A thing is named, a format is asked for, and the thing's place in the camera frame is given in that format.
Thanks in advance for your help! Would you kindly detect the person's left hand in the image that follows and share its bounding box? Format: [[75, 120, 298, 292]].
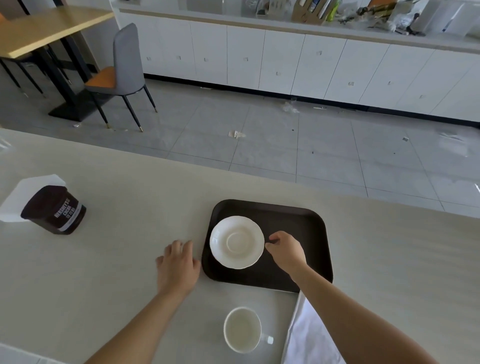
[[155, 240, 202, 301]]

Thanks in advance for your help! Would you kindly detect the person's right hand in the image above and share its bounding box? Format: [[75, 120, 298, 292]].
[[265, 230, 309, 279]]

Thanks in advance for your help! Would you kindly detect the white saucer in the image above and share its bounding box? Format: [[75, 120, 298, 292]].
[[209, 216, 266, 270]]

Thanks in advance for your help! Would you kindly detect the person's right forearm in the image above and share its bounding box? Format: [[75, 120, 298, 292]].
[[289, 264, 440, 364]]

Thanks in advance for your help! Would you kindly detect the person's left forearm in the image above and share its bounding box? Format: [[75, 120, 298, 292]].
[[84, 290, 196, 364]]

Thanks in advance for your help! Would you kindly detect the dark brown serving tray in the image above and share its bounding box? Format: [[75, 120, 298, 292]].
[[201, 199, 334, 294]]

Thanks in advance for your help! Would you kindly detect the white cloth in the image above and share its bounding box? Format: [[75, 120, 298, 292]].
[[281, 290, 347, 364]]

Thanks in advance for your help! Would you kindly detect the dark brown cocoa container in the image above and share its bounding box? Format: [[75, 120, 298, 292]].
[[20, 185, 87, 236]]

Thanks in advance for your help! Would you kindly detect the white paper sheet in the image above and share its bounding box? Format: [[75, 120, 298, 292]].
[[0, 174, 67, 224]]

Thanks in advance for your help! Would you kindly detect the white cabinet counter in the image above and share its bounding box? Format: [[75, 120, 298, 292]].
[[112, 0, 480, 123]]

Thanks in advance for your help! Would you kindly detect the grey chair with orange seat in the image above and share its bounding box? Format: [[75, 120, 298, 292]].
[[84, 23, 158, 133]]

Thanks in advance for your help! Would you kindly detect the clear plastic sheet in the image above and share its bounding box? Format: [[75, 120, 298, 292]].
[[433, 127, 480, 160]]

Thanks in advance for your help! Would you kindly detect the cardboard box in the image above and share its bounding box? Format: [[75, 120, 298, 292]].
[[292, 0, 341, 26]]

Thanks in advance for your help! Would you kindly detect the black-legged chair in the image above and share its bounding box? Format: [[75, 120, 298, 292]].
[[0, 45, 72, 99]]

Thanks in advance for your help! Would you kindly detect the wooden table with black legs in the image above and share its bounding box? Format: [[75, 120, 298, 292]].
[[0, 5, 115, 122]]

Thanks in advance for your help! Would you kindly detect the white cup with handle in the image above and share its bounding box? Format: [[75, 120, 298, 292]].
[[223, 307, 274, 354]]

